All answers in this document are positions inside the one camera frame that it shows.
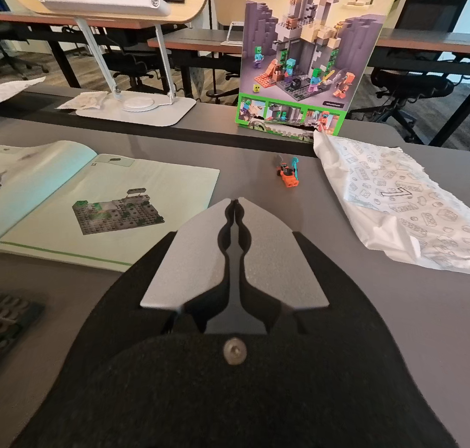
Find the clear acrylic sign holder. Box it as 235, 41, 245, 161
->
220, 21, 246, 47

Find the light wood rounded board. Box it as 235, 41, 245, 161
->
0, 0, 211, 25

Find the small crumpled white paper bag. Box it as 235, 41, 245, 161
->
55, 91, 109, 111

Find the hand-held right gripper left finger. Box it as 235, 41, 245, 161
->
140, 198, 236, 334

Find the orange toy minifigure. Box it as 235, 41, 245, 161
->
275, 155, 300, 190

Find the black office chair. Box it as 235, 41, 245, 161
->
204, 71, 243, 106
0, 29, 50, 82
369, 0, 470, 145
101, 46, 177, 93

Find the white desk lamp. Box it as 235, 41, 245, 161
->
35, 0, 197, 128

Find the toy brick set box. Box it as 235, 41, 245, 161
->
235, 0, 404, 144

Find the grey desk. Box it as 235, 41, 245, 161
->
0, 84, 470, 448

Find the brick building instruction booklet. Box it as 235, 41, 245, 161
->
0, 141, 220, 272

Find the large printed white paper bag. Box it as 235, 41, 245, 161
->
313, 130, 470, 274

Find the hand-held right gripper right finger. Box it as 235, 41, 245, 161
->
235, 197, 330, 334

